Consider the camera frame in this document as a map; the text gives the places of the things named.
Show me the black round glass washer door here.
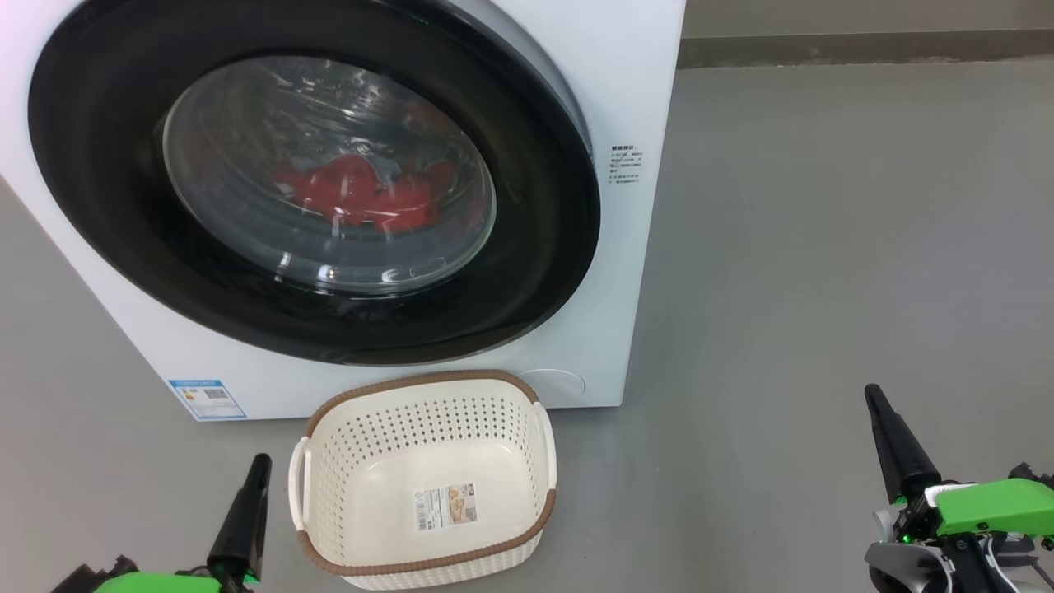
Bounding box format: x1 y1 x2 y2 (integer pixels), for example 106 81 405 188
27 0 602 366

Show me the printed product label sticker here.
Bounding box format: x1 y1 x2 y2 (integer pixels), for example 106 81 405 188
414 483 478 532

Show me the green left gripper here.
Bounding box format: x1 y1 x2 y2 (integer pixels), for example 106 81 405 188
95 453 273 593

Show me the blue energy label sticker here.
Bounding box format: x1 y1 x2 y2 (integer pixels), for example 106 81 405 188
169 379 246 421

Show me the white front-load washing machine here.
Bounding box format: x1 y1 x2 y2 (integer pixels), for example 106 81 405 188
0 0 687 423

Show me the cream basket with brown rim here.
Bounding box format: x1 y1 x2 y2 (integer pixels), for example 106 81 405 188
288 370 558 591

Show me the round white filter cover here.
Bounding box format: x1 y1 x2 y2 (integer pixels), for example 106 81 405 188
515 368 587 409

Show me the red and white garment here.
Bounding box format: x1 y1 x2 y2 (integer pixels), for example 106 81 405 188
272 152 459 232

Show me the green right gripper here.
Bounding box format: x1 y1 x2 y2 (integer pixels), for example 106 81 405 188
864 383 1054 544

